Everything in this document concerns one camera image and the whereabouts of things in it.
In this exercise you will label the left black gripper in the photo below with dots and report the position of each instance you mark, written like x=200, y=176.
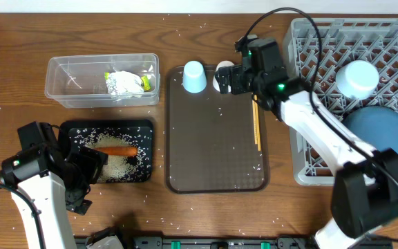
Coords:
x=95, y=161

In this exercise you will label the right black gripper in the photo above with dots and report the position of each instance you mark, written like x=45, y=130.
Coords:
x=237, y=73

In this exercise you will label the white cup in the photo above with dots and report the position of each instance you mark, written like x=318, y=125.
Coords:
x=221, y=64

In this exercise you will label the orange carrot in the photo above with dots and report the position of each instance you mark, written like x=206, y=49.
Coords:
x=125, y=151

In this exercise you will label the pile of white rice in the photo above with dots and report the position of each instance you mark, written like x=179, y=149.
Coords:
x=119, y=169

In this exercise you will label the light blue cup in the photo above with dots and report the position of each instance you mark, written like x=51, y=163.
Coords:
x=194, y=79

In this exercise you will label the wooden chopstick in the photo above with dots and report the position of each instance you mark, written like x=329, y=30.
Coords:
x=259, y=142
x=254, y=121

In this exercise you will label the white wrapper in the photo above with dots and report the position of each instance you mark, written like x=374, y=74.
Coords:
x=124, y=83

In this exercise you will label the light blue bowl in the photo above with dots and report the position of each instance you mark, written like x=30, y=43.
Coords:
x=357, y=80

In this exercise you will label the dark blue plate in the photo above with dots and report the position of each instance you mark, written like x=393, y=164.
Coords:
x=375, y=125

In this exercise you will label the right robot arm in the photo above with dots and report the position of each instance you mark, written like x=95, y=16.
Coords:
x=365, y=192

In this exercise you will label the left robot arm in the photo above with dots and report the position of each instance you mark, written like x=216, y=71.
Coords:
x=46, y=185

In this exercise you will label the grey dishwasher rack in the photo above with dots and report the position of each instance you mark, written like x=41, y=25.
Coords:
x=342, y=41

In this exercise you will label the black plastic tray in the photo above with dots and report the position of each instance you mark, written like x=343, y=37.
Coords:
x=66, y=126

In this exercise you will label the dark brown serving tray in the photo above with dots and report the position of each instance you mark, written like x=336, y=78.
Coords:
x=209, y=140

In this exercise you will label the clear plastic container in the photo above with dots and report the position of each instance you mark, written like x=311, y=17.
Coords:
x=115, y=80

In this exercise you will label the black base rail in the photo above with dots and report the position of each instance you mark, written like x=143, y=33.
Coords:
x=164, y=243

